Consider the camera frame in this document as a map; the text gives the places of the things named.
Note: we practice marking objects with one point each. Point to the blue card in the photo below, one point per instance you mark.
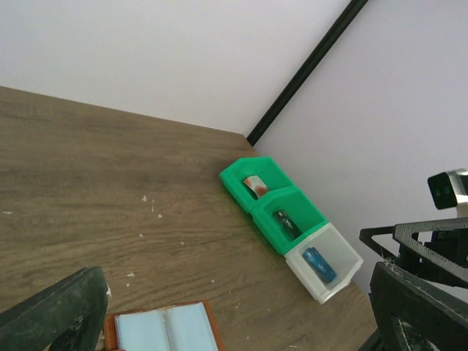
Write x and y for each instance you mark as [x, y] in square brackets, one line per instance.
[319, 265]

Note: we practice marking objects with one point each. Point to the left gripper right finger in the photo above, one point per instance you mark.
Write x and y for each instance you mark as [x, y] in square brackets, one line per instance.
[412, 314]

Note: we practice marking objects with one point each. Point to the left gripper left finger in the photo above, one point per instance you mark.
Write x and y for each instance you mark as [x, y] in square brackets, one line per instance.
[67, 315]

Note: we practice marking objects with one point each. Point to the green bin far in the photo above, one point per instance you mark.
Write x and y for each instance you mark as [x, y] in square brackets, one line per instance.
[265, 167]

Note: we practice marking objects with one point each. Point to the black card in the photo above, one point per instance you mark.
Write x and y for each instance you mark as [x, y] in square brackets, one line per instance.
[289, 228]

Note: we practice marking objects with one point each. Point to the green bin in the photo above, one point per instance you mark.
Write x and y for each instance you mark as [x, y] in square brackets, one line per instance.
[298, 206]
[265, 167]

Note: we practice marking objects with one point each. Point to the white bin near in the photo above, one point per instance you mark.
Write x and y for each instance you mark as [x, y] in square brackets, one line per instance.
[337, 252]

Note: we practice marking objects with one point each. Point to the right black frame post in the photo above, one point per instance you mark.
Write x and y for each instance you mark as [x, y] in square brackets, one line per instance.
[340, 25]

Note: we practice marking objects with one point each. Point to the red white card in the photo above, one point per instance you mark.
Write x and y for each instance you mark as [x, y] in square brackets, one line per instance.
[256, 185]

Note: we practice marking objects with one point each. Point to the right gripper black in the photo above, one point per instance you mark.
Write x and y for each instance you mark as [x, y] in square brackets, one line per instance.
[435, 251]

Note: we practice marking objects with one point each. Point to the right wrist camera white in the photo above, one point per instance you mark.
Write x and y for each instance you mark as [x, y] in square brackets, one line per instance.
[449, 190]

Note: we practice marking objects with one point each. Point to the green bin middle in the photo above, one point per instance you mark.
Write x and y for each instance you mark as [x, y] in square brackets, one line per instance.
[298, 206]

